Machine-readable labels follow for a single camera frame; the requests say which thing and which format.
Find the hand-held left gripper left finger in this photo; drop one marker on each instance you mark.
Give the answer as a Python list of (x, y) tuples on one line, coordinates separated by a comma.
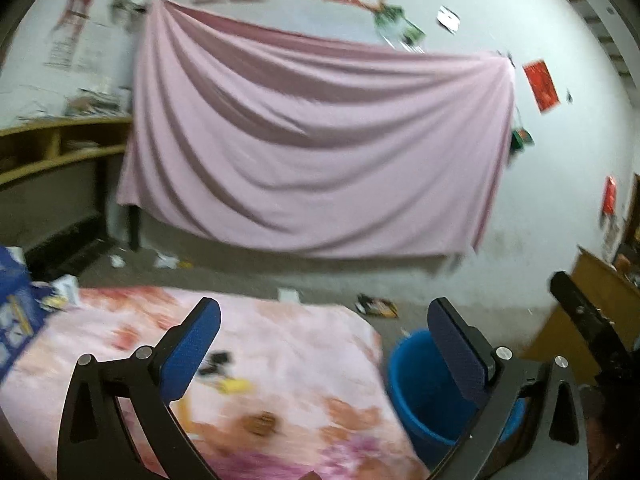
[(192, 345)]

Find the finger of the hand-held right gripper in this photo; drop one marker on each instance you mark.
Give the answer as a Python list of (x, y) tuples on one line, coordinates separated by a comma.
[(582, 307)]

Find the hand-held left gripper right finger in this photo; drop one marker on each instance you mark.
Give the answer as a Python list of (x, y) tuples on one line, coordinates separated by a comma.
[(455, 350)]

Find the small black wrapper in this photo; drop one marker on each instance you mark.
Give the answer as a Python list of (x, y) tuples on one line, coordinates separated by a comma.
[(216, 362)]

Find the blue plastic bucket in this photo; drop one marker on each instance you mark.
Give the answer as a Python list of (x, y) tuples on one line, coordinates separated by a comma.
[(415, 385)]

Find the small brown wrapper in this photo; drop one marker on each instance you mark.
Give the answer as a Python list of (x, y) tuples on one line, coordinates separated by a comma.
[(262, 422)]

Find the wooden cabinet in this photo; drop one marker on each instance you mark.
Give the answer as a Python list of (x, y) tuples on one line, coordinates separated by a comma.
[(600, 272)]

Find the black and yellow snack packet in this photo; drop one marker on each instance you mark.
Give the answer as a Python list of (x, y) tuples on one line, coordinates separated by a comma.
[(377, 306)]

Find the white paper scrap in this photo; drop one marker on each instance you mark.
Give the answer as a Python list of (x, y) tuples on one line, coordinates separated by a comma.
[(165, 260), (117, 261), (288, 295)]

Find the floral blanket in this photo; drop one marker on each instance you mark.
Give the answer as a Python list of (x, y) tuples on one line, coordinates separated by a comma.
[(300, 360)]

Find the red hanging packet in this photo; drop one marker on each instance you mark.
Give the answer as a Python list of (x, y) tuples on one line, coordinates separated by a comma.
[(610, 195)]

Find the blue cardboard box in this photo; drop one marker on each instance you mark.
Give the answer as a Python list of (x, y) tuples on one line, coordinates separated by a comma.
[(15, 305)]

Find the pink hanging sheet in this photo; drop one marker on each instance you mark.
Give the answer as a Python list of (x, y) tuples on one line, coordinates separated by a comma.
[(310, 150)]

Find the wooden desk with shelves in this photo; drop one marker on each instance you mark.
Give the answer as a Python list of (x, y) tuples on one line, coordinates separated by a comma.
[(60, 124)]

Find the green photo print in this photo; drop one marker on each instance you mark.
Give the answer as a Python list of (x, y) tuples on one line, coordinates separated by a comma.
[(391, 19), (412, 36)]

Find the red wall poster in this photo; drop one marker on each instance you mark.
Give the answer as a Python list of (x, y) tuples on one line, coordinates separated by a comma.
[(541, 85)]

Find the paper wall calendar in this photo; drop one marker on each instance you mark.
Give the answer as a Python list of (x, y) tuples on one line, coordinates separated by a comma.
[(72, 45)]

